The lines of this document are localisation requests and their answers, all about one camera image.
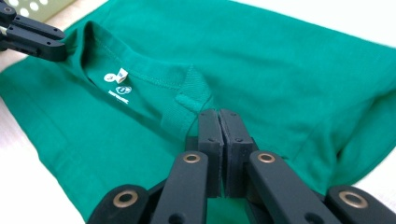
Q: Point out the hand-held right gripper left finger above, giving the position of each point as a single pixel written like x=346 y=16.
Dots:
x=211 y=149

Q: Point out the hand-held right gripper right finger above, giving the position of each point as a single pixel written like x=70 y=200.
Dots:
x=238 y=155

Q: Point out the pale green plastic basket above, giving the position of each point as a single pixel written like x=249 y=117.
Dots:
x=54 y=8

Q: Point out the green dinosaur print t-shirt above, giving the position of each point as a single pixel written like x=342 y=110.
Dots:
x=280 y=62

